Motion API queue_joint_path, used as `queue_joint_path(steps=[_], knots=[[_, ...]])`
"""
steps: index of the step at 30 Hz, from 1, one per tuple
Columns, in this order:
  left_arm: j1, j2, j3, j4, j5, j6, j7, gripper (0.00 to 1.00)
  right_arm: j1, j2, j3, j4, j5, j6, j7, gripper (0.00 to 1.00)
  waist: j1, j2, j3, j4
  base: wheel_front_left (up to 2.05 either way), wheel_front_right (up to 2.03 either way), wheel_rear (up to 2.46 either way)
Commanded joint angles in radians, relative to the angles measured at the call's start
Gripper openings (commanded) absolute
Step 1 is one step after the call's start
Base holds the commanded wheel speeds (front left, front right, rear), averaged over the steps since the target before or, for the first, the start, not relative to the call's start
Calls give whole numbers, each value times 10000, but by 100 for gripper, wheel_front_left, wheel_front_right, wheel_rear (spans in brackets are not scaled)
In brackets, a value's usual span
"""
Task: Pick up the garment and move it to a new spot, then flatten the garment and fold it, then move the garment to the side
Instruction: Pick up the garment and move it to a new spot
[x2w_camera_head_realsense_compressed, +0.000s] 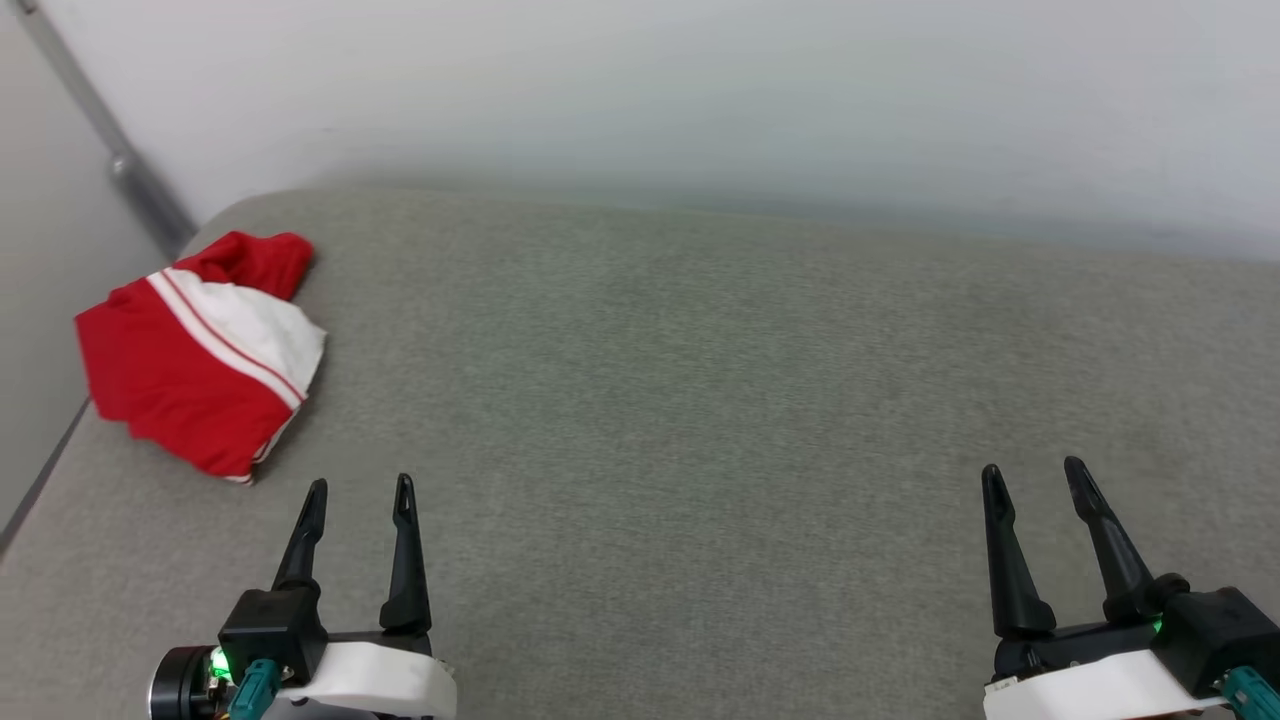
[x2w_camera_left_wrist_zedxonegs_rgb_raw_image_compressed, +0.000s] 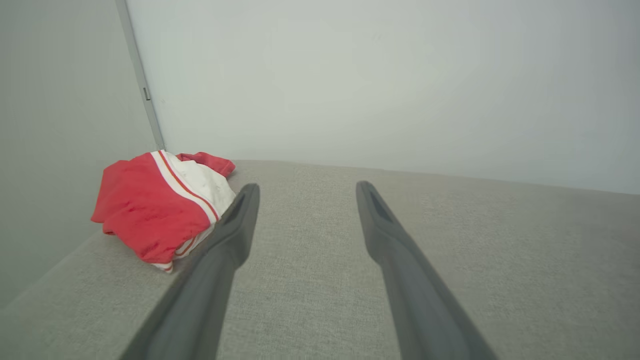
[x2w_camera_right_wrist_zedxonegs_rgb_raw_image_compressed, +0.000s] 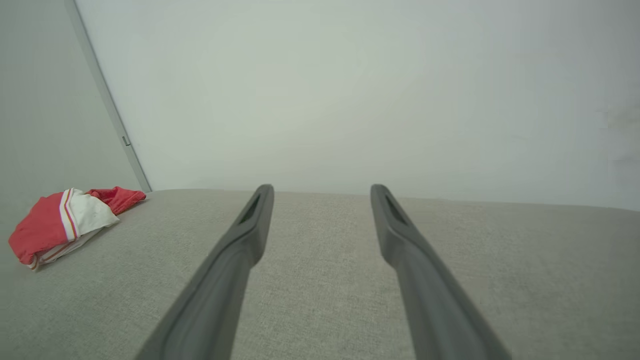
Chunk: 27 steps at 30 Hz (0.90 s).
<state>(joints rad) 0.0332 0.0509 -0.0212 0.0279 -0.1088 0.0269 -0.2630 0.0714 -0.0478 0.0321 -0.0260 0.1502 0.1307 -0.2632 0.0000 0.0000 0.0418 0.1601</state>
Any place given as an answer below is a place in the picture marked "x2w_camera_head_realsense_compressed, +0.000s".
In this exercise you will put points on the teal left camera plug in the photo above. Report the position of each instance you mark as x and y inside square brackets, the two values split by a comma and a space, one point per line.
[255, 690]

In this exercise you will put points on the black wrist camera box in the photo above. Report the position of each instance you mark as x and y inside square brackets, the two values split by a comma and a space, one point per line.
[1215, 630]
[270, 625]

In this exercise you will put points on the teal right camera plug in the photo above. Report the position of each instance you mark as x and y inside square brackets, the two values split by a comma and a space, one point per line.
[1255, 695]

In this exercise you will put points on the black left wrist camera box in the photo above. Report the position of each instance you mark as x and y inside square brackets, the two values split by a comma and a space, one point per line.
[270, 625]

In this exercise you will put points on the red and white jersey garment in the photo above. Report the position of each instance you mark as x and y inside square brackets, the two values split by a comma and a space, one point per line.
[160, 370]

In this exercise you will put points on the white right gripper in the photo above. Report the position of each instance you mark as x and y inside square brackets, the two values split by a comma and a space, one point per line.
[1080, 690]

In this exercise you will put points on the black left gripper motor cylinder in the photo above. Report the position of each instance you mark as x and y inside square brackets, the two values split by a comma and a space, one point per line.
[180, 685]

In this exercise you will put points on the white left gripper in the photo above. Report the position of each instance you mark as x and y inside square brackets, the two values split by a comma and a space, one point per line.
[380, 680]

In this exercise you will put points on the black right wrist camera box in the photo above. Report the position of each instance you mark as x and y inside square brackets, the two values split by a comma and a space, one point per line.
[1215, 630]

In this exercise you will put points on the teal camera plug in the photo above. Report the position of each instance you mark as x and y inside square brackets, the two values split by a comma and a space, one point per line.
[1255, 695]
[255, 690]

